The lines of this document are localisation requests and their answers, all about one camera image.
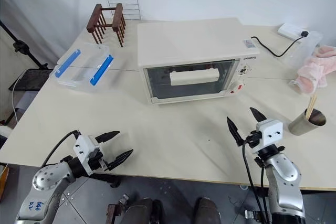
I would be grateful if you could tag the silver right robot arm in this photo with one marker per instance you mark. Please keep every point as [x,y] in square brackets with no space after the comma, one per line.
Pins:
[284,182]

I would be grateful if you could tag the clear plastic storage box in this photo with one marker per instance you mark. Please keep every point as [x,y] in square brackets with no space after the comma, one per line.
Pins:
[81,64]

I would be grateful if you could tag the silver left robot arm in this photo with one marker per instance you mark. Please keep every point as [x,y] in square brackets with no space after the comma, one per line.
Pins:
[47,179]

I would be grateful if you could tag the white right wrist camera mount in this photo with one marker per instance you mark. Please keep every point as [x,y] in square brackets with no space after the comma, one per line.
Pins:
[271,132]

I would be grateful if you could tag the white knob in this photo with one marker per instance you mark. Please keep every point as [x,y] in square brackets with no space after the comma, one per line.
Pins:
[236,87]

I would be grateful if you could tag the brown cardboard box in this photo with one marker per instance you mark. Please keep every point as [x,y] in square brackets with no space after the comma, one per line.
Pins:
[4,184]

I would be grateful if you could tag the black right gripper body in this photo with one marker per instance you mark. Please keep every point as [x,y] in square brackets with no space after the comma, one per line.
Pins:
[253,140]

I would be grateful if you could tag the black stand base plate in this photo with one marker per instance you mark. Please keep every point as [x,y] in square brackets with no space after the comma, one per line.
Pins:
[29,79]

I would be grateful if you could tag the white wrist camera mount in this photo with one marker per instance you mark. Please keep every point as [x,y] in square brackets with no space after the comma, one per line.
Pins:
[271,132]
[83,148]

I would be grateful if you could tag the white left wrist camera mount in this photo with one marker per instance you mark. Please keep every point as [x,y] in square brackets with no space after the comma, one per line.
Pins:
[83,148]

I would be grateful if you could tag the glass oven door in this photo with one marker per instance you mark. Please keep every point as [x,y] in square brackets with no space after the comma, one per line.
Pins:
[157,83]

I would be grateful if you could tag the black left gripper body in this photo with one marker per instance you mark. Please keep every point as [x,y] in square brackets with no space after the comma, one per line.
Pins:
[99,165]

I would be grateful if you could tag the dark rounded shape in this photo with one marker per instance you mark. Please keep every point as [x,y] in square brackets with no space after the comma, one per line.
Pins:
[207,212]
[143,212]

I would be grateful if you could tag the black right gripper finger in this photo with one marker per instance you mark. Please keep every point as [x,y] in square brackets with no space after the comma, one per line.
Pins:
[257,115]
[235,130]

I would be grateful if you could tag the dark wooden rack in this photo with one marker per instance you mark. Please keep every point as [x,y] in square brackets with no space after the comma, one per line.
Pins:
[116,23]

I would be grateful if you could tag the white power strip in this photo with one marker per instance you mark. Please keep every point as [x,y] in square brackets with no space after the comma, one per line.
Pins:
[288,30]

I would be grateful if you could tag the steel cup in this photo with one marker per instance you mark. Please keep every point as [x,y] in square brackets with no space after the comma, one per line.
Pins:
[302,127]

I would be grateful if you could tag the cream toaster oven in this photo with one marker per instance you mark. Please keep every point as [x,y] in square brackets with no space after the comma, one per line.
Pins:
[189,40]

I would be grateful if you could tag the blue box clip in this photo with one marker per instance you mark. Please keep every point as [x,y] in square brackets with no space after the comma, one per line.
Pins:
[67,61]
[102,69]

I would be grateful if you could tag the clear plastic bag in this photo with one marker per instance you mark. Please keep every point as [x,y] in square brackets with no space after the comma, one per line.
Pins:
[302,51]

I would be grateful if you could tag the pink plush cloth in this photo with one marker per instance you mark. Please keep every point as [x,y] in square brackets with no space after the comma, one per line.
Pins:
[312,75]

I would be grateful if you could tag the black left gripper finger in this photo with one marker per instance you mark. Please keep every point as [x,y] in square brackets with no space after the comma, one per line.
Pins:
[120,158]
[109,136]

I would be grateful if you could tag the black tripod stand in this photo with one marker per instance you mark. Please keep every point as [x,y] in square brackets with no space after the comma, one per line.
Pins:
[22,48]

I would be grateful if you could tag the wooden chopstick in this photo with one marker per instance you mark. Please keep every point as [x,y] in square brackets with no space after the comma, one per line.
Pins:
[309,107]
[313,106]

